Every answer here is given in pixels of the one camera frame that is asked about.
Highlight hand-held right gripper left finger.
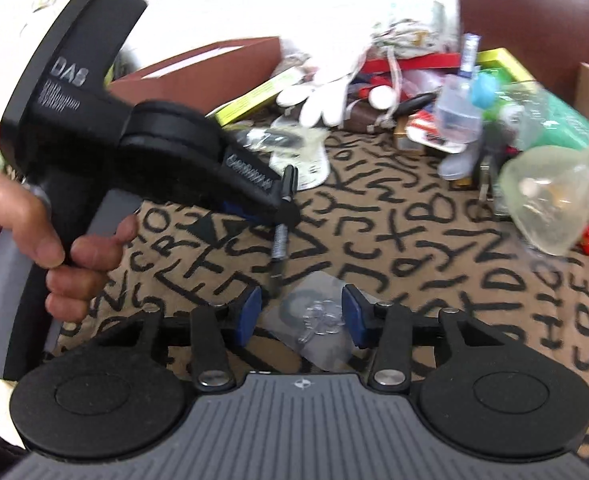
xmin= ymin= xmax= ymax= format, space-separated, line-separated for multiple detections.
xmin=97 ymin=287 xmax=262 ymax=392

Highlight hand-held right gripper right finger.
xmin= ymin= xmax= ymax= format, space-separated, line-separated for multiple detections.
xmin=341 ymin=285 xmax=502 ymax=392

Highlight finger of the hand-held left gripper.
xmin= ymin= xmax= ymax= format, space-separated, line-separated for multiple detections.
xmin=219 ymin=144 xmax=301 ymax=229

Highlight clear bag with small clips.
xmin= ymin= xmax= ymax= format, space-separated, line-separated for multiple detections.
xmin=264 ymin=272 xmax=371 ymax=377

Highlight black marker pen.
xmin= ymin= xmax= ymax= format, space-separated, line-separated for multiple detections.
xmin=268 ymin=164 xmax=299 ymax=282

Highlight brown cardboard box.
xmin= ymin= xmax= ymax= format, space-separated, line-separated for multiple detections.
xmin=107 ymin=36 xmax=283 ymax=122

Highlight person's left hand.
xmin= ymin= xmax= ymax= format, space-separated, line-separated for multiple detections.
xmin=0 ymin=172 xmax=140 ymax=324

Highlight clear bag with black pen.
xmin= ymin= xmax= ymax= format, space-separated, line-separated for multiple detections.
xmin=233 ymin=127 xmax=326 ymax=155

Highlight white round disc package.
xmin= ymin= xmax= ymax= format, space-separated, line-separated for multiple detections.
xmin=268 ymin=125 xmax=333 ymax=192

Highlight letter-printed blanket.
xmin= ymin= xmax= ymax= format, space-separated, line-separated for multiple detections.
xmin=44 ymin=125 xmax=589 ymax=477

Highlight yellow-green flat box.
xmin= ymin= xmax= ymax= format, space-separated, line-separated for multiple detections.
xmin=216 ymin=66 xmax=306 ymax=127

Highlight white glove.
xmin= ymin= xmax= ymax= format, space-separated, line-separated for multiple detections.
xmin=276 ymin=64 xmax=356 ymax=129

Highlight brown pouch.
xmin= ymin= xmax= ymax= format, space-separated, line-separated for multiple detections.
xmin=343 ymin=100 xmax=401 ymax=134

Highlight red tube with white cap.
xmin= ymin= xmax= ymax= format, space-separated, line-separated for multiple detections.
xmin=358 ymin=85 xmax=396 ymax=109

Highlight red and white packet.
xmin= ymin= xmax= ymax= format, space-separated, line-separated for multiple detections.
xmin=405 ymin=110 xmax=468 ymax=155

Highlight red flat box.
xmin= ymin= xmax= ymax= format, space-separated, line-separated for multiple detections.
xmin=363 ymin=52 xmax=463 ymax=75

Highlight clear plastic bottle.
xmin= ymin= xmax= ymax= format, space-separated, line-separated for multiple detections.
xmin=433 ymin=75 xmax=484 ymax=182

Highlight crumpled clear plastic bag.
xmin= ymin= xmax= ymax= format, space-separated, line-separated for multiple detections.
xmin=498 ymin=127 xmax=589 ymax=257

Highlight colourful blue-edged packet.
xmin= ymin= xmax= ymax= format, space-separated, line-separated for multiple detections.
xmin=460 ymin=33 xmax=480 ymax=79

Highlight lime green box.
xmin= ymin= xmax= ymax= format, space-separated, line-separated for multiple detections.
xmin=475 ymin=47 xmax=536 ymax=84

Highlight green plastic packet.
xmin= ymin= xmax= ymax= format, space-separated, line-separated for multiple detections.
xmin=518 ymin=84 xmax=589 ymax=154

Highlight brown chair back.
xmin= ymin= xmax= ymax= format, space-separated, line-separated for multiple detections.
xmin=457 ymin=0 xmax=589 ymax=107

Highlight floral drawstring pouch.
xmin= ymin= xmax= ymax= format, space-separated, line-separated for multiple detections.
xmin=373 ymin=1 xmax=448 ymax=54

